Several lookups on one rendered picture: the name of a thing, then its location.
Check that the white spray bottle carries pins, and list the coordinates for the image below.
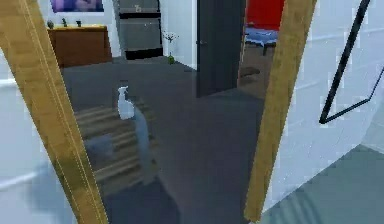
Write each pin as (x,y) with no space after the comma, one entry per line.
(125,106)

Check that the green vase with white flowers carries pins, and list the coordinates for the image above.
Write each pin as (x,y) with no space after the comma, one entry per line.
(170,46)

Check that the dark grey room door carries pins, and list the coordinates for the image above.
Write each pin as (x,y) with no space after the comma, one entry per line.
(218,46)

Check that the brown slatted bench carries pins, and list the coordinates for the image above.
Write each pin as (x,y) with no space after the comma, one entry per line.
(116,140)

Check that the blue bed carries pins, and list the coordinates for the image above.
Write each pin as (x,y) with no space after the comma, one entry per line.
(261,36)

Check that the white room door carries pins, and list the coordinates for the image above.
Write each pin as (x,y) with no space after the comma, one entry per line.
(313,110)

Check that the brown wooden sideboard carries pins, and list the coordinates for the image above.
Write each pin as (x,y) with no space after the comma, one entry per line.
(81,45)

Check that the small dark figurine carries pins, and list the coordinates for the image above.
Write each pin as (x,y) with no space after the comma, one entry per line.
(78,23)
(50,24)
(64,22)

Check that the purple framed picture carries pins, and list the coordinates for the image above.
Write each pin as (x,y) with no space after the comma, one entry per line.
(77,5)

